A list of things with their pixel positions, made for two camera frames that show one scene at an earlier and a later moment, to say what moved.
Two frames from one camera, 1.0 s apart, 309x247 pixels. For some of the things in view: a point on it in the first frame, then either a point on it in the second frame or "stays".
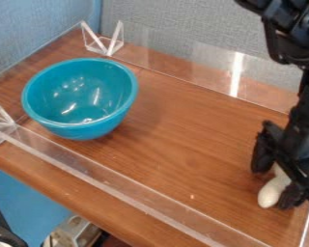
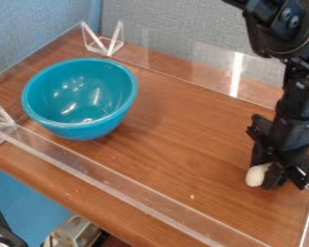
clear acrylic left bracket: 1,121 stays
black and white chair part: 3,236 stays
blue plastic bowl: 80,96 stays
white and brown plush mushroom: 273,187 -> 255,174
